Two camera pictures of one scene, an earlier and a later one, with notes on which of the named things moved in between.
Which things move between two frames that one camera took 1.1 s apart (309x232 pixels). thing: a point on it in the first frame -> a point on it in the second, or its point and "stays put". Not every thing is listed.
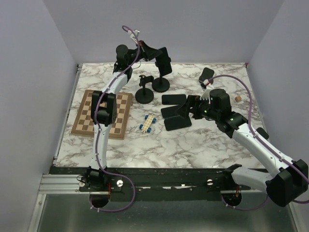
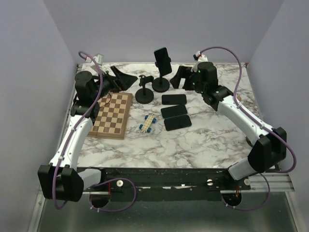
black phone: x=176 y=122 stays put
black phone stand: x=161 y=84 stays put
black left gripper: x=146 y=52 -> x=123 y=81
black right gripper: x=194 y=101 -> x=183 y=72
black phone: x=174 y=99 stays put
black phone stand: x=145 y=95 stays put
